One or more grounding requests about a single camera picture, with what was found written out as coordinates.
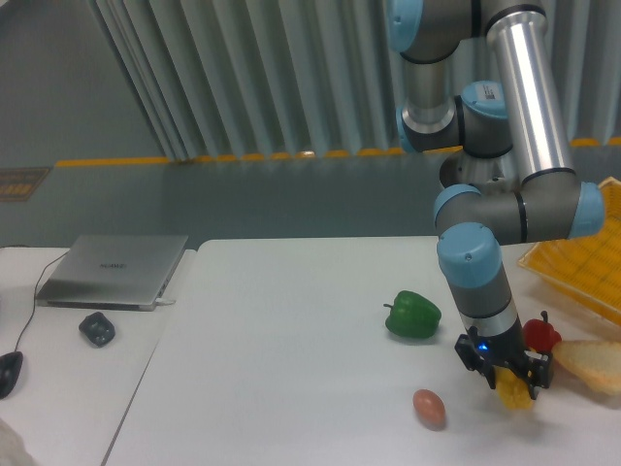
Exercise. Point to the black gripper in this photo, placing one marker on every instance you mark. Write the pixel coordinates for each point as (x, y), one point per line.
(480, 354)

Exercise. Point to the yellow bell pepper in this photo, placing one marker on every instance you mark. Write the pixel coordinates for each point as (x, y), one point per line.
(513, 392)

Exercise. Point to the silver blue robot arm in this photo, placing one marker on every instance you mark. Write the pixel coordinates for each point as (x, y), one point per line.
(517, 116)

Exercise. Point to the red bell pepper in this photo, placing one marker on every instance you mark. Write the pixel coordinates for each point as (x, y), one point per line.
(540, 335)

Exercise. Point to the green bell pepper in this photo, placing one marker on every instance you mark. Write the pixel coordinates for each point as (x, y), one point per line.
(412, 316)

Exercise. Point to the brown egg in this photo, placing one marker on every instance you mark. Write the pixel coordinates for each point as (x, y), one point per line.
(429, 408)

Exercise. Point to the toast bread slice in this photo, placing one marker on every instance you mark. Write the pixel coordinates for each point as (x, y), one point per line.
(597, 363)

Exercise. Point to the yellow plastic basket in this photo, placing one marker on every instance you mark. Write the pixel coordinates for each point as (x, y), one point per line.
(586, 269)

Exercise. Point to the silver closed laptop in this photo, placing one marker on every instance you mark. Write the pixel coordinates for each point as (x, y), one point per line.
(113, 272)

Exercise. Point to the small black plastic holder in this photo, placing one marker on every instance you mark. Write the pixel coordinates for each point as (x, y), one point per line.
(97, 329)

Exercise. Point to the black computer mouse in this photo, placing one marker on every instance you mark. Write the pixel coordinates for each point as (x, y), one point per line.
(10, 367)

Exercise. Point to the white cloth corner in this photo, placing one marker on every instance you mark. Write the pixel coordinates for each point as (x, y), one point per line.
(13, 451)

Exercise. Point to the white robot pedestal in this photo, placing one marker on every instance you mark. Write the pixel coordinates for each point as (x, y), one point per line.
(489, 175)

